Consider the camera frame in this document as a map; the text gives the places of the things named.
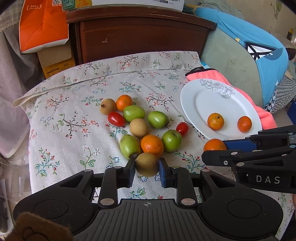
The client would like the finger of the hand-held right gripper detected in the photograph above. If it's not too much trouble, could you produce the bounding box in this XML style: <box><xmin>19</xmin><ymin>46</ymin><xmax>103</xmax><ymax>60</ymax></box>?
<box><xmin>201</xmin><ymin>147</ymin><xmax>296</xmax><ymax>172</ymax></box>
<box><xmin>223</xmin><ymin>125</ymin><xmax>296</xmax><ymax>151</ymax></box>

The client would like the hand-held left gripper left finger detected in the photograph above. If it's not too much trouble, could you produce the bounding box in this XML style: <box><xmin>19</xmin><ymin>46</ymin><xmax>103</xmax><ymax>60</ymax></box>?
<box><xmin>59</xmin><ymin>159</ymin><xmax>136</xmax><ymax>208</ymax></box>

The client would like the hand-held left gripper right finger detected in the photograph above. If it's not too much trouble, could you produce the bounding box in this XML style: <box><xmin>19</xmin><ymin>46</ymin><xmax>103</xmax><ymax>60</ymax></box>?
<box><xmin>158</xmin><ymin>158</ymin><xmax>234</xmax><ymax>207</ymax></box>

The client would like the small orange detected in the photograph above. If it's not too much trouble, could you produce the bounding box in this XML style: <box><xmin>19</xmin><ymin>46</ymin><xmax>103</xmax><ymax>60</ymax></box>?
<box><xmin>116</xmin><ymin>95</ymin><xmax>133</xmax><ymax>112</ymax></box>
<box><xmin>207</xmin><ymin>113</ymin><xmax>225</xmax><ymax>130</ymax></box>
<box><xmin>237</xmin><ymin>116</ymin><xmax>252</xmax><ymax>133</ymax></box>
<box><xmin>203</xmin><ymin>138</ymin><xmax>227</xmax><ymax>152</ymax></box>
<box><xmin>140</xmin><ymin>135</ymin><xmax>164</xmax><ymax>159</ymax></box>

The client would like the brown longan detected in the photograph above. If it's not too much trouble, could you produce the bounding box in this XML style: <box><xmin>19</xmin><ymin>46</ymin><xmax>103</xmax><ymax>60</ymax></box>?
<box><xmin>135</xmin><ymin>152</ymin><xmax>159</xmax><ymax>178</ymax></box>
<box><xmin>99</xmin><ymin>98</ymin><xmax>116</xmax><ymax>115</ymax></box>
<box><xmin>129</xmin><ymin>118</ymin><xmax>148</xmax><ymax>138</ymax></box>

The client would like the green jujube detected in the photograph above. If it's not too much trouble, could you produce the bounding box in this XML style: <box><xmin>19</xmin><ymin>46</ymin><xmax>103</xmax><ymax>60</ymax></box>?
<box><xmin>119</xmin><ymin>134</ymin><xmax>141</xmax><ymax>159</ymax></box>
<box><xmin>123</xmin><ymin>105</ymin><xmax>146</xmax><ymax>122</ymax></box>
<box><xmin>148</xmin><ymin>111</ymin><xmax>169</xmax><ymax>129</ymax></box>
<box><xmin>161</xmin><ymin>130</ymin><xmax>183</xmax><ymax>153</ymax></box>

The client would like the red cherry tomato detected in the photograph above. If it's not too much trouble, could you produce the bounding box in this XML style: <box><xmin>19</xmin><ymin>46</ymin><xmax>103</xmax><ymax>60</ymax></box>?
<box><xmin>107</xmin><ymin>112</ymin><xmax>126</xmax><ymax>127</ymax></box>
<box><xmin>176</xmin><ymin>122</ymin><xmax>189</xmax><ymax>137</ymax></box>

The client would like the white plate with flower drawing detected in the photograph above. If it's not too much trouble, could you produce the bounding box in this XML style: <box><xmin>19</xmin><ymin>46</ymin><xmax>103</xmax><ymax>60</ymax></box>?
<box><xmin>180</xmin><ymin>79</ymin><xmax>263</xmax><ymax>141</ymax></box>

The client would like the pink cloth with black trim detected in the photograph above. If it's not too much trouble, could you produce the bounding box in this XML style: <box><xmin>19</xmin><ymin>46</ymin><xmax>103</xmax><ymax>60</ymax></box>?
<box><xmin>185</xmin><ymin>67</ymin><xmax>277</xmax><ymax>130</ymax></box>

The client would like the floral printed cloth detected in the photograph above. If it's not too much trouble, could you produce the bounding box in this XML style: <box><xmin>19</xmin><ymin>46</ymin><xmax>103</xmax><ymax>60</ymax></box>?
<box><xmin>13</xmin><ymin>51</ymin><xmax>294</xmax><ymax>239</ymax></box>

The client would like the black and white patterned fabric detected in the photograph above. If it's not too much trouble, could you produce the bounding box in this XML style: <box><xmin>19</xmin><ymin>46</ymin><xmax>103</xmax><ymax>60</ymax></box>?
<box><xmin>263</xmin><ymin>75</ymin><xmax>296</xmax><ymax>114</ymax></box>

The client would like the grey-green cushion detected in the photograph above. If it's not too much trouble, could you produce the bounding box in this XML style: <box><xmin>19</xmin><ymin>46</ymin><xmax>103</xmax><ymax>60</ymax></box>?
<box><xmin>200</xmin><ymin>29</ymin><xmax>264</xmax><ymax>107</ymax></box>

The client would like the blue printed pillow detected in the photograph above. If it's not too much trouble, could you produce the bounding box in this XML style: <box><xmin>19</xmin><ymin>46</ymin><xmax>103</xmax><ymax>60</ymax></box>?
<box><xmin>183</xmin><ymin>5</ymin><xmax>289</xmax><ymax>108</ymax></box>

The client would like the brown plush toy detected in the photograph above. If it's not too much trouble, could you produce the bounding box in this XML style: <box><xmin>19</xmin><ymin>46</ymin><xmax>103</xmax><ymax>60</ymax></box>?
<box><xmin>0</xmin><ymin>212</ymin><xmax>74</xmax><ymax>241</ymax></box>

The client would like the brown cardboard box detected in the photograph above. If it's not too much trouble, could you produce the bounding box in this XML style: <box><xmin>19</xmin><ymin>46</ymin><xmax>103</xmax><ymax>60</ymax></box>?
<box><xmin>37</xmin><ymin>42</ymin><xmax>76</xmax><ymax>79</ymax></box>

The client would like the dark wooden nightstand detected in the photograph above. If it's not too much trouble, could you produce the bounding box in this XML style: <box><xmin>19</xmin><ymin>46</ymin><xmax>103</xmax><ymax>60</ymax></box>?
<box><xmin>66</xmin><ymin>6</ymin><xmax>217</xmax><ymax>66</ymax></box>

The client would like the grey checked cloth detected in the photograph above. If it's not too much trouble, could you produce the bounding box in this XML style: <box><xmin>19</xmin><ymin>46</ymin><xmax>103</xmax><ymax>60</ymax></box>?
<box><xmin>0</xmin><ymin>28</ymin><xmax>47</xmax><ymax>163</ymax></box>

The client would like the white printed carton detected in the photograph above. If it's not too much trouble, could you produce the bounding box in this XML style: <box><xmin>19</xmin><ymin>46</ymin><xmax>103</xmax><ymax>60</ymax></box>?
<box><xmin>61</xmin><ymin>0</ymin><xmax>185</xmax><ymax>11</ymax></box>

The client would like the orange and white box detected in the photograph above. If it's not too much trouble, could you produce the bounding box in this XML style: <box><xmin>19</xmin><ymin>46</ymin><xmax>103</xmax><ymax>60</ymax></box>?
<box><xmin>18</xmin><ymin>0</ymin><xmax>70</xmax><ymax>54</ymax></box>

